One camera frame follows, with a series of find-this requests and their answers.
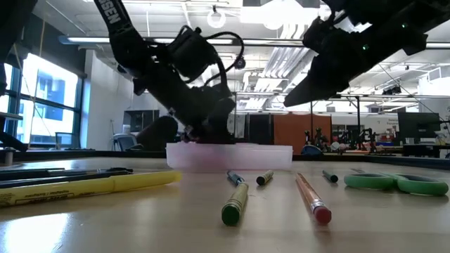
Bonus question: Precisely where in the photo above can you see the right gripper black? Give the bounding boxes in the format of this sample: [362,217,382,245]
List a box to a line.
[283,12,405,107]

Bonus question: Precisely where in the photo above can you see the green handled scissors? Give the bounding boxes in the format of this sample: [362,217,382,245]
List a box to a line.
[343,168,449,197]

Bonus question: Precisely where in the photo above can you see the green crayon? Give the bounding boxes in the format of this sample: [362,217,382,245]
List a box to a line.
[221,181,250,227]

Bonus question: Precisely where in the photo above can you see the grey cylinder post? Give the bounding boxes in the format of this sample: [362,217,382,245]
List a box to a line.
[3,147,15,166]

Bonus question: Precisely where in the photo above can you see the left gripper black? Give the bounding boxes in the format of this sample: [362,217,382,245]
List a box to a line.
[132,66,237,145]

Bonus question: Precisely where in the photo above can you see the orange pencil red eraser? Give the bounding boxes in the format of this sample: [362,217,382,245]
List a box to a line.
[295,171,333,226]

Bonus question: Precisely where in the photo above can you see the dark teal marker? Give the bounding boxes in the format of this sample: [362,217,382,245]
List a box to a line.
[322,169,339,183]

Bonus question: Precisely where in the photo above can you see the white coiled cable ring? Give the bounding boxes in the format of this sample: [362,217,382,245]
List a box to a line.
[206,9,227,29]

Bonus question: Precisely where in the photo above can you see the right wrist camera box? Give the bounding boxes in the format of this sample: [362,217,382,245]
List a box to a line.
[321,0,398,24]

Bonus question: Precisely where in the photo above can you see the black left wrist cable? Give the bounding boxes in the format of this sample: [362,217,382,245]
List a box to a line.
[196,30,246,93]

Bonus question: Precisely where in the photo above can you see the orange partition panel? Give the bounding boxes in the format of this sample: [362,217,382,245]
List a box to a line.
[273,112,333,155]

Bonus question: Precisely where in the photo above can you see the translucent plastic supply box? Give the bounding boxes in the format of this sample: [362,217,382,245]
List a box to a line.
[165,142,294,173]

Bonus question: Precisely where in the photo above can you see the blue round object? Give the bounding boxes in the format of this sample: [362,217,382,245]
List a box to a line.
[301,144,326,156]

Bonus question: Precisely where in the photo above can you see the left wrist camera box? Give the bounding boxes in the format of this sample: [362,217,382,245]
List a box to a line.
[167,25,219,84]

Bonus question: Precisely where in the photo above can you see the small black framed screen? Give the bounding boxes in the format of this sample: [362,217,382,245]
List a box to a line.
[55,131,74,148]

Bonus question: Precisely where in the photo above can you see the blue marker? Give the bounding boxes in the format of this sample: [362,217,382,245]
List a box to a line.
[226,170,246,186]

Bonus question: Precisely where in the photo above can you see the black computer monitor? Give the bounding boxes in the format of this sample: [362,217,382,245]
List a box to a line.
[122,109,160,134]

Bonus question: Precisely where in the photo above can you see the black pen with clip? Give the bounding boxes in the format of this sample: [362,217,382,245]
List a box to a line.
[0,167,134,182]

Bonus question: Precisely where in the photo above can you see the large black monitor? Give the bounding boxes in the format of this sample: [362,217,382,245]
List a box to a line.
[398,112,441,140]

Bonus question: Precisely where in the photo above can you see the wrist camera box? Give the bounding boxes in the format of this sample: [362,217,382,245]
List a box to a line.
[167,25,219,84]
[321,0,398,24]

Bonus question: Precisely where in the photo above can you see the dark olive marker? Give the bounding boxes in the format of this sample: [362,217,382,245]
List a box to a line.
[256,169,274,186]

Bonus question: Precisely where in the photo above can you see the background robot arms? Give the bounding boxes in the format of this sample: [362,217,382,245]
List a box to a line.
[304,126,381,153]

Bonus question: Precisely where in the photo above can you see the black rig strut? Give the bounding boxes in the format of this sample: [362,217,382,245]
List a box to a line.
[0,112,29,153]

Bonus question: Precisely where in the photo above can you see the yellow highlighter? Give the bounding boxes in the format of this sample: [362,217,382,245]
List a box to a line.
[0,170,183,208]

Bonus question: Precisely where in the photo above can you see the black metal frame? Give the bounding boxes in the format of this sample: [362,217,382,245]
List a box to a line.
[231,90,361,145]

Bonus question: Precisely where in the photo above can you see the black cabinet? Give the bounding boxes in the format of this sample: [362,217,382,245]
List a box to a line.
[234,112,274,145]

